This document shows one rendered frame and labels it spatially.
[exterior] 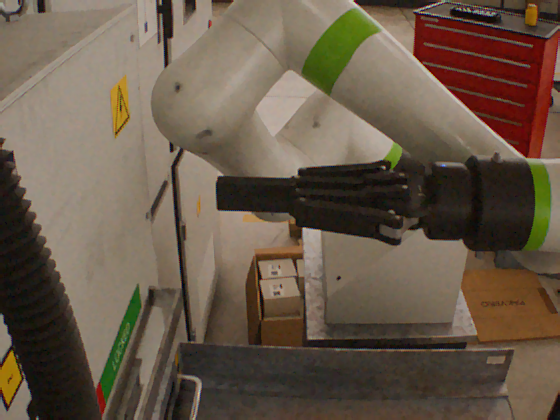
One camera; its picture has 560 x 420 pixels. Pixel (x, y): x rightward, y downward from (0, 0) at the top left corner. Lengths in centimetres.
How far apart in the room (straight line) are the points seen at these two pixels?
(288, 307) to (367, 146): 120
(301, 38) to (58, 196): 38
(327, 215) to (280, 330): 157
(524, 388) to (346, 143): 136
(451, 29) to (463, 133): 240
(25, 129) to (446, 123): 47
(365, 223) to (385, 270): 58
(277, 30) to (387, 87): 15
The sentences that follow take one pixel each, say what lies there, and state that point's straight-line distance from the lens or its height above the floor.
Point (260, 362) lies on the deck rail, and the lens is 91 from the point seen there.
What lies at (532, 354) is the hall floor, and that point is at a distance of 239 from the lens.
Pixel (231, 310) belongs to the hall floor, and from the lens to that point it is 243.
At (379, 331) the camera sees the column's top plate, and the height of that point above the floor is 75.
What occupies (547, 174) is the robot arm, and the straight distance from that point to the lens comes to 60.
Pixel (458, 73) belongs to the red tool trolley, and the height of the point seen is 66.
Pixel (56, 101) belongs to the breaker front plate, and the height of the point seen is 136.
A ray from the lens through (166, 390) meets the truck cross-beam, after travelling 82.
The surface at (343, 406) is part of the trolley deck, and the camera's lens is 90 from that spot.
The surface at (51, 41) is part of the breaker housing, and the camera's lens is 55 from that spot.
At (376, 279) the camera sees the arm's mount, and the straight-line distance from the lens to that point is 114.
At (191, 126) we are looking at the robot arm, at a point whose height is 124.
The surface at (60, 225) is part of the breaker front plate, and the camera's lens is 48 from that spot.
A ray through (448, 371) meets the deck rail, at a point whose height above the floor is 87.
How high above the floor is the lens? 151
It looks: 29 degrees down
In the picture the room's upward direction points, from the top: straight up
